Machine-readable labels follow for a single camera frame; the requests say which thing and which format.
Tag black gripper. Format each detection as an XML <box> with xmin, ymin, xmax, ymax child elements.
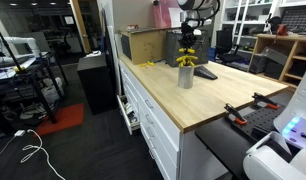
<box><xmin>180</xmin><ymin>22</ymin><xmax>196</xmax><ymax>49</ymax></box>

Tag yellow handled T wrench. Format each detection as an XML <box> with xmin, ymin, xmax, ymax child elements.
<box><xmin>179</xmin><ymin>48</ymin><xmax>195</xmax><ymax>56</ymax></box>

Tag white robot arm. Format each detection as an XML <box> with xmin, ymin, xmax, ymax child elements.
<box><xmin>177</xmin><ymin>0</ymin><xmax>306</xmax><ymax>180</ymax></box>

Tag yellow wrenches in holder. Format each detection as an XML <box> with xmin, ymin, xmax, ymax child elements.
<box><xmin>176</xmin><ymin>55</ymin><xmax>197</xmax><ymax>67</ymax></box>

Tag silver cylindrical holder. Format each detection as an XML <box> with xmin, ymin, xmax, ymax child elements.
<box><xmin>178</xmin><ymin>66</ymin><xmax>194</xmax><ymax>89</ymax></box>

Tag black wedge stand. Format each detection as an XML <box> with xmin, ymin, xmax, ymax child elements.
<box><xmin>194</xmin><ymin>66</ymin><xmax>217</xmax><ymax>80</ymax></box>

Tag yellow wrench on table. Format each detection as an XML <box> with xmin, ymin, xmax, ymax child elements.
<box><xmin>139</xmin><ymin>61</ymin><xmax>155</xmax><ymax>67</ymax></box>

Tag grey fabric bin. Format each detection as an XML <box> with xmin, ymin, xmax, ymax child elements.
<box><xmin>164</xmin><ymin>29</ymin><xmax>210</xmax><ymax>68</ymax></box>

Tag black office chair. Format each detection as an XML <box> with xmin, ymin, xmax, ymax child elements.
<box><xmin>215</xmin><ymin>30</ymin><xmax>244</xmax><ymax>65</ymax></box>

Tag cardboard box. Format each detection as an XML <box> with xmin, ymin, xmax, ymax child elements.
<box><xmin>121</xmin><ymin>30</ymin><xmax>166</xmax><ymax>65</ymax></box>

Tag right black orange clamp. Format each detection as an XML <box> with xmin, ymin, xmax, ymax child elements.
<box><xmin>252</xmin><ymin>92</ymin><xmax>279</xmax><ymax>110</ymax></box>

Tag black orange clamp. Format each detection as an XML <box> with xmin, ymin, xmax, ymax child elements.
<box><xmin>224</xmin><ymin>103</ymin><xmax>247</xmax><ymax>125</ymax></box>
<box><xmin>252</xmin><ymin>92</ymin><xmax>279</xmax><ymax>110</ymax></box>

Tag left black orange clamp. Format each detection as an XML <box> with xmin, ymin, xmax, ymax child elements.
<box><xmin>224</xmin><ymin>103</ymin><xmax>247</xmax><ymax>125</ymax></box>

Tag wooden shelf unit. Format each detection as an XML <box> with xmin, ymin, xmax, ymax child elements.
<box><xmin>248</xmin><ymin>34</ymin><xmax>306</xmax><ymax>89</ymax></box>

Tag black cabinet tower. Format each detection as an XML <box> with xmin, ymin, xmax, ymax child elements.
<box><xmin>77</xmin><ymin>55</ymin><xmax>116</xmax><ymax>115</ymax></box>

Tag white drawer cabinet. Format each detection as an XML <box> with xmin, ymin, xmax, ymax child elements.
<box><xmin>119</xmin><ymin>59</ymin><xmax>227</xmax><ymax>180</ymax></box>

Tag red floor mat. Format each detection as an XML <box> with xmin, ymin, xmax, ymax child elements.
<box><xmin>36</xmin><ymin>103</ymin><xmax>84</xmax><ymax>136</ymax></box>

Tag black cart with clutter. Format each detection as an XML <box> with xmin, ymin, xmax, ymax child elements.
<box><xmin>0</xmin><ymin>31</ymin><xmax>63</xmax><ymax>135</ymax></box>

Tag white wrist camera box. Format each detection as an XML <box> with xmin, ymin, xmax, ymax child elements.
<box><xmin>193</xmin><ymin>29</ymin><xmax>202</xmax><ymax>35</ymax></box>

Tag pink sheet on wall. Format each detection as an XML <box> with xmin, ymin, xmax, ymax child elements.
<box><xmin>153</xmin><ymin>0</ymin><xmax>195</xmax><ymax>29</ymax></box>

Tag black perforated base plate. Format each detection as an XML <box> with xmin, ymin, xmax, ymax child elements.
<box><xmin>231</xmin><ymin>104</ymin><xmax>285</xmax><ymax>142</ymax></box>

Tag white floor cable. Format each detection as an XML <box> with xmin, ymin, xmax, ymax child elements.
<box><xmin>0</xmin><ymin>129</ymin><xmax>67</xmax><ymax>180</ymax></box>

